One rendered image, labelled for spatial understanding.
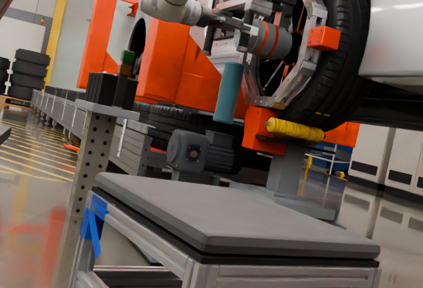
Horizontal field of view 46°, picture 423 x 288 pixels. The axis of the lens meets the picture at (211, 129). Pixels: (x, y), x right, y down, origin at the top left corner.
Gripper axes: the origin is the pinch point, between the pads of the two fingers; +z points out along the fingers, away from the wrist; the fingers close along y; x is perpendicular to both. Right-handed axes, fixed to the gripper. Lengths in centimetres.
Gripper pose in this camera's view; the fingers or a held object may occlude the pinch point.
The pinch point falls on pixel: (247, 30)
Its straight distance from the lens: 188.7
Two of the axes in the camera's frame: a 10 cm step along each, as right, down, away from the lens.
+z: 8.9, 1.8, 4.1
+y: 4.0, 1.0, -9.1
